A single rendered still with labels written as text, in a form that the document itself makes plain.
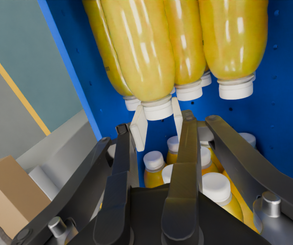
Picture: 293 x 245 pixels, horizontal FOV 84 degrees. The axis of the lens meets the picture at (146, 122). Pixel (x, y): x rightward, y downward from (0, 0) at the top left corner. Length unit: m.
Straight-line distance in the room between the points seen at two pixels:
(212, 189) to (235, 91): 0.13
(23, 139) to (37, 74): 0.71
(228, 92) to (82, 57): 0.19
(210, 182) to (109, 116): 0.18
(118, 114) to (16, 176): 0.33
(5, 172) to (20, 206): 0.09
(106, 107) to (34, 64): 1.41
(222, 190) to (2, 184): 0.46
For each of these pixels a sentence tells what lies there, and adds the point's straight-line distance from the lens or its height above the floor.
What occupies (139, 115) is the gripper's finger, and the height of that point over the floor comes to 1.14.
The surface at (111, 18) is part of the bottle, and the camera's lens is 0.20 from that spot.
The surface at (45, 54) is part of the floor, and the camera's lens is 1.59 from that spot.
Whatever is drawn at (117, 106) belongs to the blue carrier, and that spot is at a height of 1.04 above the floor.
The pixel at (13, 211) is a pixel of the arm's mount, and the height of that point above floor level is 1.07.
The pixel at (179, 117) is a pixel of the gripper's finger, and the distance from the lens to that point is 0.15.
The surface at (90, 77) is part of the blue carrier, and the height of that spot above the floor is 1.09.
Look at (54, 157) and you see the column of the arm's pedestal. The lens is 0.63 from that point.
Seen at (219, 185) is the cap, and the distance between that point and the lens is 0.25.
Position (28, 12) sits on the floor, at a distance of 1.64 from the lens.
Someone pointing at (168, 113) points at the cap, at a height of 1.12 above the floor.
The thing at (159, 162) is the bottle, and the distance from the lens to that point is 0.32.
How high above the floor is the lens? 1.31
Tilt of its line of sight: 66 degrees down
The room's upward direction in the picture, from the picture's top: 169 degrees counter-clockwise
